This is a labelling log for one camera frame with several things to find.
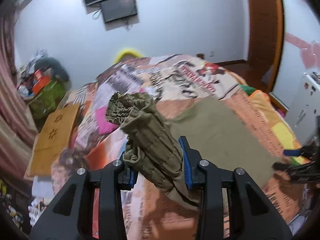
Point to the green patterned storage box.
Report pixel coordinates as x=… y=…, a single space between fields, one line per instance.
x=47 y=100

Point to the pink folded garment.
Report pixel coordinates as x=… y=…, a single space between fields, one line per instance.
x=104 y=127

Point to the brown wooden door frame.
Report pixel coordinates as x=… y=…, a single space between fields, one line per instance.
x=250 y=31

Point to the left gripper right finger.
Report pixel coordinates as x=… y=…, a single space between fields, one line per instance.
x=251 y=214

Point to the yellow pillow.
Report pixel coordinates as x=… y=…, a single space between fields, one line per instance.
x=127 y=54

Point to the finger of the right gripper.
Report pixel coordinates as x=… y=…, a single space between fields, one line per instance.
x=296 y=152
x=278 y=166

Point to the orange box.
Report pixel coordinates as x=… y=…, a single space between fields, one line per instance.
x=41 y=81

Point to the dark grey plush toy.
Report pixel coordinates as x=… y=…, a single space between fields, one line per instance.
x=54 y=66

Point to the olive green pants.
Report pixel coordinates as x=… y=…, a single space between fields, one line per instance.
x=153 y=149

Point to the striped pink curtain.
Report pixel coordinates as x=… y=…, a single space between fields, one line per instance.
x=18 y=131

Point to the orange yellow blanket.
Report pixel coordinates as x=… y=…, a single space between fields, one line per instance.
x=273 y=118

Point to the newspaper print bed quilt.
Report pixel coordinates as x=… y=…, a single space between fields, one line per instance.
x=149 y=214

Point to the white appliance with stickers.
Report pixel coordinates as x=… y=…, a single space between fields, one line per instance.
x=303 y=112

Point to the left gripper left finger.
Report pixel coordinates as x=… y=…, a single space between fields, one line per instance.
x=70 y=213

